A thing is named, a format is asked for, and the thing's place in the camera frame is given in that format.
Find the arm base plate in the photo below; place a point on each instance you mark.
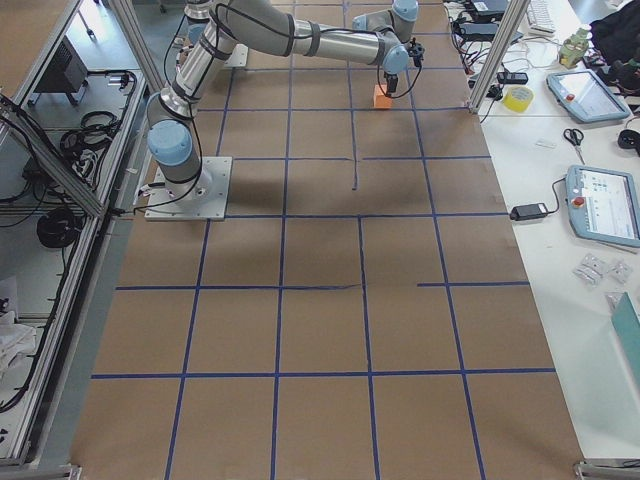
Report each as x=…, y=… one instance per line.
x=238, y=58
x=207, y=200

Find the teach pendant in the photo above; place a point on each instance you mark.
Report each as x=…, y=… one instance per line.
x=603, y=205
x=585, y=97

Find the black handled scissors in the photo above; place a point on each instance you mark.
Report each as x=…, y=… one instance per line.
x=575, y=137

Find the black laptop charger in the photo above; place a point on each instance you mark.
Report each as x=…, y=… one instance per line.
x=477, y=31

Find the black cloth bundle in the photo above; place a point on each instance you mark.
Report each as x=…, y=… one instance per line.
x=616, y=36

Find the white keyboard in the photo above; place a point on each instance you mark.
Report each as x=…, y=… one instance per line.
x=538, y=17

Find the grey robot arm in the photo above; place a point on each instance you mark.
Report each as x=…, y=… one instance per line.
x=382, y=38

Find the black power brick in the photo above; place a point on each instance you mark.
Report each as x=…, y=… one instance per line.
x=526, y=212

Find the near teach pendant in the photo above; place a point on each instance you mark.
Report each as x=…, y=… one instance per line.
x=603, y=205

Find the aluminium frame post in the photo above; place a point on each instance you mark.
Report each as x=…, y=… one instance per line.
x=512, y=17

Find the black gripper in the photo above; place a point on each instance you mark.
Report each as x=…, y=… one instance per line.
x=390, y=80

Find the black electronics box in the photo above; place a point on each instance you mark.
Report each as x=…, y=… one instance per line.
x=66, y=74

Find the far teach pendant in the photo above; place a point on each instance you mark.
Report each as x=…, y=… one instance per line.
x=585, y=97

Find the orange foam cube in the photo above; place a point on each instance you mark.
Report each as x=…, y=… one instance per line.
x=380, y=100

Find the teal board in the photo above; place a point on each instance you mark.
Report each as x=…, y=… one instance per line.
x=626, y=325

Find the yellow tape roll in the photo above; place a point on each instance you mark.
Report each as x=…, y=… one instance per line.
x=518, y=98

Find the small plastic bags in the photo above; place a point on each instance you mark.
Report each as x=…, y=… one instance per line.
x=592, y=270

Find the aluminium frame rail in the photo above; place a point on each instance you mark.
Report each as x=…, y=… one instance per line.
x=67, y=175

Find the black phone device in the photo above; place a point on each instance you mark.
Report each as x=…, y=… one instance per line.
x=512, y=78

